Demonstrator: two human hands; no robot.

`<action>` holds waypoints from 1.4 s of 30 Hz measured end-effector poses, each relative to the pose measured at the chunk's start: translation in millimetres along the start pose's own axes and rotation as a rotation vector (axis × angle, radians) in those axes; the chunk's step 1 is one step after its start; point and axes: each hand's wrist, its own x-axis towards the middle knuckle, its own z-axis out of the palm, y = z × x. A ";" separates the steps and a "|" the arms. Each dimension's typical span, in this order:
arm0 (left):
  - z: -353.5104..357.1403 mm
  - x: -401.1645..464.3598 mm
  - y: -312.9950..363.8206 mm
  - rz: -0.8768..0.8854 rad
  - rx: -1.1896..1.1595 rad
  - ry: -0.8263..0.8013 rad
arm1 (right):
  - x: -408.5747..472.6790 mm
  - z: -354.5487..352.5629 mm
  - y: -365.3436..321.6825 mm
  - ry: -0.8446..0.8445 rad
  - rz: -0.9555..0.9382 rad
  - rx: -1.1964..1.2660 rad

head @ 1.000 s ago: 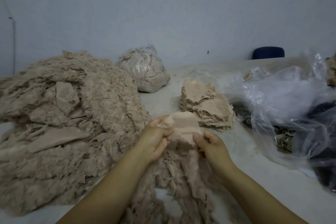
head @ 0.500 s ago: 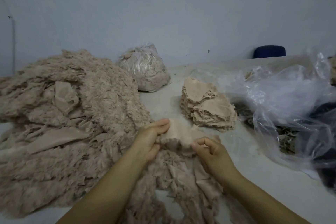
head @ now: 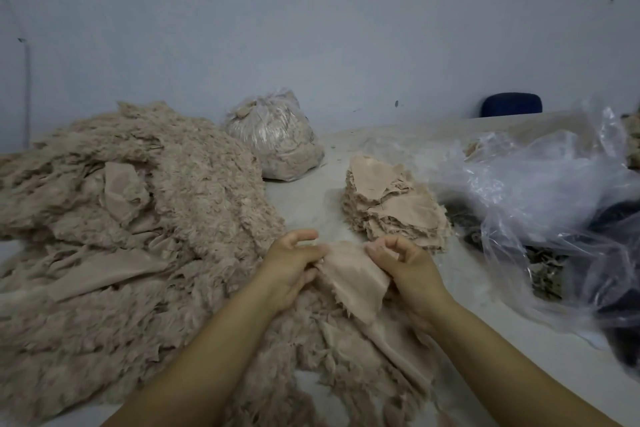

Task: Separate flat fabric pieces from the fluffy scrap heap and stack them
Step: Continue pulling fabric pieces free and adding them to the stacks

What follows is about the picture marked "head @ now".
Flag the person's right hand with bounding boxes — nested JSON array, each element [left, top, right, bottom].
[[364, 234, 456, 335]]

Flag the clear bag of beige scraps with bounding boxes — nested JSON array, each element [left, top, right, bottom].
[[222, 88, 326, 183]]

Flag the blue chair back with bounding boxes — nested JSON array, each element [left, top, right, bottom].
[[479, 92, 544, 119]]

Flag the large clear plastic bag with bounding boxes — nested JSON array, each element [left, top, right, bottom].
[[440, 101, 640, 373]]

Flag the beige scrap strips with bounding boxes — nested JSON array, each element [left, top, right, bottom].
[[225, 286, 446, 427]]

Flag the large pile beige fabric scraps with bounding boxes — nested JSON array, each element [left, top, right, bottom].
[[0, 101, 291, 423]]

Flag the beige fur pile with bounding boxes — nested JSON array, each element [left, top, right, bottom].
[[622, 111, 640, 167]]

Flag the person's right forearm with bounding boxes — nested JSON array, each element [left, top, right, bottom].
[[425, 302, 621, 427]]

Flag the person's left forearm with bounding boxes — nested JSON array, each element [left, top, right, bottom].
[[100, 286, 286, 427]]

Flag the person's left hand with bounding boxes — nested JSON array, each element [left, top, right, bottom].
[[250, 230, 331, 315]]

